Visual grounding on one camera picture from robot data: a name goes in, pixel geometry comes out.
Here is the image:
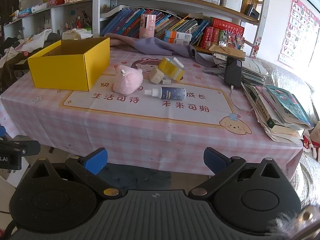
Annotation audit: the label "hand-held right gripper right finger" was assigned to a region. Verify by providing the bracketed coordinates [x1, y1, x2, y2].
[189, 147, 285, 197]

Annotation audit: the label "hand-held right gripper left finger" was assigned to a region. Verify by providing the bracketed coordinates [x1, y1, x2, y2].
[30, 147, 123, 197]

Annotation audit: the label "dark blue spray bottle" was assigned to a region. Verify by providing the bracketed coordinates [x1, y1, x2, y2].
[144, 86, 187, 101]

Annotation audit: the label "yellow cardboard box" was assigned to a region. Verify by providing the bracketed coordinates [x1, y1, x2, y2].
[27, 37, 111, 92]

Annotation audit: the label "grey round item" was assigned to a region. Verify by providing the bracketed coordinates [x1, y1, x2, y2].
[111, 64, 144, 96]

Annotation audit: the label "cream cube box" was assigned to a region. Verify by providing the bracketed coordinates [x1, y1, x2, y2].
[149, 66, 165, 84]

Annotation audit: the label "white storage container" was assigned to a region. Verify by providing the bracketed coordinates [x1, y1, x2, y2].
[220, 0, 243, 12]

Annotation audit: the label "dark blue cloth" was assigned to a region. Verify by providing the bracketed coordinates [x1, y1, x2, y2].
[100, 166, 172, 190]

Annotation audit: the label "dark brown garment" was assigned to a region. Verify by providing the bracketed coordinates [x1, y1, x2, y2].
[0, 52, 33, 93]

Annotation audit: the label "black smartphone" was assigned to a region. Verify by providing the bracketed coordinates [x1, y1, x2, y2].
[224, 56, 243, 88]

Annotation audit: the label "stack of books with teal cover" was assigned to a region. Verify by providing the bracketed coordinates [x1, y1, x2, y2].
[241, 84, 315, 143]

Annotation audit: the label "pile of papers and booklets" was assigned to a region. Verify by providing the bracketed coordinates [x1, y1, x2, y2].
[204, 44, 269, 87]

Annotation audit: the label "grey fuzzy cloth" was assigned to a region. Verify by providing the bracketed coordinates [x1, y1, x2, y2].
[265, 205, 320, 240]

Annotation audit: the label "pile of light clothing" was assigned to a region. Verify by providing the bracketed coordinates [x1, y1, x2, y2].
[0, 29, 63, 68]

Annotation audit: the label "red and white plush toy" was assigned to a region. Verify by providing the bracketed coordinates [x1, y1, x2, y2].
[302, 121, 320, 162]

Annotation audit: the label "low white shelf unit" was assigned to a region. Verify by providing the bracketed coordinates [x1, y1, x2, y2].
[4, 0, 93, 40]

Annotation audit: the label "white plastic bag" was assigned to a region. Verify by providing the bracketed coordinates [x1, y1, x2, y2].
[62, 29, 93, 40]

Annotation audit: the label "stack of red boxes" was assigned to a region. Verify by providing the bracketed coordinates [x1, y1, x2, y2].
[200, 17, 245, 50]

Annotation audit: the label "small orange and blue boxes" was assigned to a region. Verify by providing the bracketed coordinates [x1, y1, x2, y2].
[164, 30, 192, 45]

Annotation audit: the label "purple cloth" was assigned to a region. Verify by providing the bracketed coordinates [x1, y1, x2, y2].
[104, 33, 213, 68]

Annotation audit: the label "slanted row of blue books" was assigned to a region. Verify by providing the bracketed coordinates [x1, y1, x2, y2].
[101, 7, 210, 40]

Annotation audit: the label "pink cylinder device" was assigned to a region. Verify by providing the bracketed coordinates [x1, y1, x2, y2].
[139, 14, 157, 39]

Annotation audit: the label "small black box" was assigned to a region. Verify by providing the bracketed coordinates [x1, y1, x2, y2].
[244, 4, 260, 19]

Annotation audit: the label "white bookshelf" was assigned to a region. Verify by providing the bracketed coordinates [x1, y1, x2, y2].
[92, 0, 267, 53]

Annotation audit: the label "white charging cable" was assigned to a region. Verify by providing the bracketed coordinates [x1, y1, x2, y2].
[230, 85, 269, 112]

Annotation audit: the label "alphabet wall poster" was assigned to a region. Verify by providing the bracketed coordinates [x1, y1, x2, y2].
[277, 0, 320, 69]

